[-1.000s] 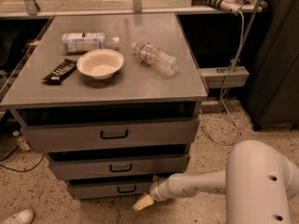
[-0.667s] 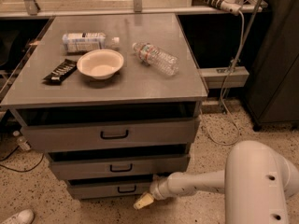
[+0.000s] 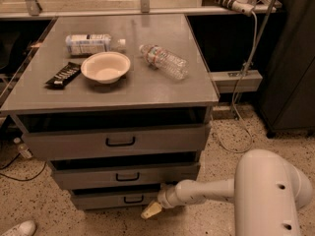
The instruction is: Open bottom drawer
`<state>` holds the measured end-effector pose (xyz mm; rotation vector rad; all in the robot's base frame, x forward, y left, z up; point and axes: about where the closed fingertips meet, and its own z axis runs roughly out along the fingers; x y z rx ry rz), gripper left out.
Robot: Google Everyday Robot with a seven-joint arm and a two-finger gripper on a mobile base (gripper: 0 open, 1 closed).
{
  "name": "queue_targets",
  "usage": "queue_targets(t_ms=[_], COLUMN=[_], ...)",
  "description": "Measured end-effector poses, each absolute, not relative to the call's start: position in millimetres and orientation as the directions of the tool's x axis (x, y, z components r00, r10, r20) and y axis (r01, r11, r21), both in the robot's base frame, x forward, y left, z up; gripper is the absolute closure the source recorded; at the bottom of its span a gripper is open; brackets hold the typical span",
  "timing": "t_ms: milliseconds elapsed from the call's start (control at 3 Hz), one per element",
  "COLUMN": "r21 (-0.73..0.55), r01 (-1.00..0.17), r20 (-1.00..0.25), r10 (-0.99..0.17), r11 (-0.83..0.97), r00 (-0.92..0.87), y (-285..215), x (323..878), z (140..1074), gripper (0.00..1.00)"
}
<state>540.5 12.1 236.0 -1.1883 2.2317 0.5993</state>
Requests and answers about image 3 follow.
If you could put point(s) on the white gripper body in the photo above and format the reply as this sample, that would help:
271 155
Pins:
167 195

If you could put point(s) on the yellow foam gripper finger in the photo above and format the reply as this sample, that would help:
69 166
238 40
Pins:
152 209

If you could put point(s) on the grey bottom drawer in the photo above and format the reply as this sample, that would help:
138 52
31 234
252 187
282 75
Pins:
122 196

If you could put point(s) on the grey drawer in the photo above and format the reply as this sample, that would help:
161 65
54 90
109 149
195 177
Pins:
89 178
117 142
122 196

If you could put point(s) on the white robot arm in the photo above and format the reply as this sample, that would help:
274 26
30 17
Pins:
267 192

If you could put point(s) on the grey middle drawer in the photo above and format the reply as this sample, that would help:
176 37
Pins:
89 178

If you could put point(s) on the grey top drawer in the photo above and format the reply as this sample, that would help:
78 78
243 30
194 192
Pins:
117 142

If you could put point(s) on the grey drawer cabinet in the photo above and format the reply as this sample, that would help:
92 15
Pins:
144 97

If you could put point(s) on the white shoe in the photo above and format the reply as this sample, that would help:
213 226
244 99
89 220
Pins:
26 228

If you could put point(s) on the grey metal beam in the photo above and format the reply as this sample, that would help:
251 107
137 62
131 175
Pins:
232 81

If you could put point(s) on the clear plastic water bottle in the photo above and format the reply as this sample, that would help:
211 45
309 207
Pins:
165 61

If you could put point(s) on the white paper bowl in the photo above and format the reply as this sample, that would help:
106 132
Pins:
106 67

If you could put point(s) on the small bottle on floor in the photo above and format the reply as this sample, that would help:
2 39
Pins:
23 149

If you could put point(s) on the black snack bar packet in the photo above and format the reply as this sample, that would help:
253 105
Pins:
65 76

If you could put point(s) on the dark cabinet at right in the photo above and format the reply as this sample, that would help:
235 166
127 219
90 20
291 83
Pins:
286 97

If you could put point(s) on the white labelled bottle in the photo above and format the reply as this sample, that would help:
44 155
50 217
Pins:
88 44

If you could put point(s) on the white power strip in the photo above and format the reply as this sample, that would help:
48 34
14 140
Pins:
239 6

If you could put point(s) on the metal frame rail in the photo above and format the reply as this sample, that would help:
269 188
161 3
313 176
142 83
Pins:
98 7

